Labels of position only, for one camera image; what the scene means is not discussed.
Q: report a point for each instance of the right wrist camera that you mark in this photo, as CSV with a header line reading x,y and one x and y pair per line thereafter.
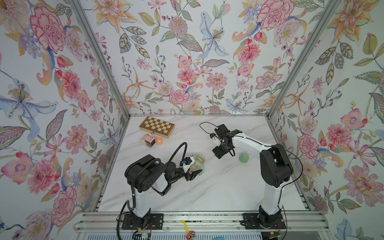
x,y
215,139

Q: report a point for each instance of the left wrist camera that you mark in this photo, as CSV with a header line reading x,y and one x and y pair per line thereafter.
x,y
186,163

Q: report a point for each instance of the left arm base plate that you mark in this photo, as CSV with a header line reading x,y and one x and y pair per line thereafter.
x,y
149,221

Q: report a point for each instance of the green bottle cap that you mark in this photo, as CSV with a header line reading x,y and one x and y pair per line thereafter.
x,y
244,158

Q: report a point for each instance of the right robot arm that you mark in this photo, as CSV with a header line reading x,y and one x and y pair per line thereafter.
x,y
276,167

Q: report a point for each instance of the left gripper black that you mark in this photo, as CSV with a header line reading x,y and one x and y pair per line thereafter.
x,y
191,177

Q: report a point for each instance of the wooden chess board box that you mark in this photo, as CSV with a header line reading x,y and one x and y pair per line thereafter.
x,y
157,127

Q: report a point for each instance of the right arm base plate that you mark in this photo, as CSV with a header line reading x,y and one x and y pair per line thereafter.
x,y
256,221

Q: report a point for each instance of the aluminium mounting rail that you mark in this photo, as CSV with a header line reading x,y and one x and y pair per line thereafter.
x,y
296,221

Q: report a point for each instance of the pink black cube box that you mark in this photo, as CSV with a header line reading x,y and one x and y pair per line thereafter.
x,y
148,140

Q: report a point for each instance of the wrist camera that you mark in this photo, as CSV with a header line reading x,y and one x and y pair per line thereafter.
x,y
215,139
186,163

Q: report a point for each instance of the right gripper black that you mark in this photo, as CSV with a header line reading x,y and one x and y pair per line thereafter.
x,y
218,153

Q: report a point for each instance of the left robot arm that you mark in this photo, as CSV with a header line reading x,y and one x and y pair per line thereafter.
x,y
150,173

